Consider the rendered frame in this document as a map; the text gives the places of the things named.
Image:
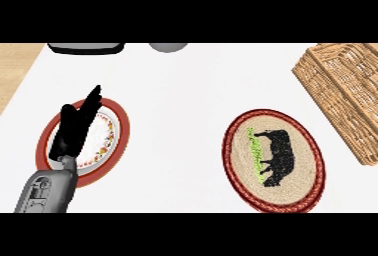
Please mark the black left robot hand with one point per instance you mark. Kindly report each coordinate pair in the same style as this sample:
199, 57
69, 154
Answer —
74, 130

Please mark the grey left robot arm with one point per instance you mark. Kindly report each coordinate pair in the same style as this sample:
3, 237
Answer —
49, 190

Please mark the red round placemat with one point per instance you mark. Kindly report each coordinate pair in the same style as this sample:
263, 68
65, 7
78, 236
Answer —
121, 133

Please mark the beige oval placemat, black animal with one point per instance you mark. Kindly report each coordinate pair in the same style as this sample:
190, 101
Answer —
295, 186

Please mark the wicker basket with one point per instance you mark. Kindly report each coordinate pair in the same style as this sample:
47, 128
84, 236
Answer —
344, 100

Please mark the white plate with floral rim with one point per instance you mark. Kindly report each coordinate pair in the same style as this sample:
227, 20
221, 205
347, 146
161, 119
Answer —
100, 140

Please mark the grey round object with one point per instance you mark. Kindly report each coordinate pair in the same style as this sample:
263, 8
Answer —
168, 46

